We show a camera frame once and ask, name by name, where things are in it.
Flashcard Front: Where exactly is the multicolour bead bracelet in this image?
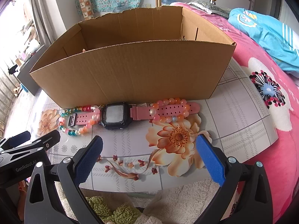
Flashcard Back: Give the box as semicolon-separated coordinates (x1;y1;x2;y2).
58;105;101;137

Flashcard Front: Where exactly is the pink strap digital watch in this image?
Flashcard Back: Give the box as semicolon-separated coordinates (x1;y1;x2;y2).
59;98;200;136

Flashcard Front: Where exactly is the orange pink bead bracelet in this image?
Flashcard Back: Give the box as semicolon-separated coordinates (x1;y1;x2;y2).
149;97;191;124

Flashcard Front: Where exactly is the dark grey cabinet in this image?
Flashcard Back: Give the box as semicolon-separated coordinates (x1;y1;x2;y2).
17;45;47;96

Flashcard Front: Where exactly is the green fluffy cloth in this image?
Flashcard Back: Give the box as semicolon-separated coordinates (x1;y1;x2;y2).
86;196;141;223

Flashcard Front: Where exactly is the grey curtain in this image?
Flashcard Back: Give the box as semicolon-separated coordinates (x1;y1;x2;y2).
29;0;55;48

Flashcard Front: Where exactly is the pink floral blanket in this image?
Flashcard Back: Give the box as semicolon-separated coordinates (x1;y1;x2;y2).
173;2;298;223

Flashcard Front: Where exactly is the patterned gift roll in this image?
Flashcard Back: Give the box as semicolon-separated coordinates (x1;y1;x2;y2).
78;0;94;20

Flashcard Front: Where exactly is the brown cardboard box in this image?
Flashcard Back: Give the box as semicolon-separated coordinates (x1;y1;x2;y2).
30;6;236;108

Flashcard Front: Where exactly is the grey patterned pillow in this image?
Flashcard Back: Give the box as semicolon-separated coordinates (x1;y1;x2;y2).
188;0;231;19

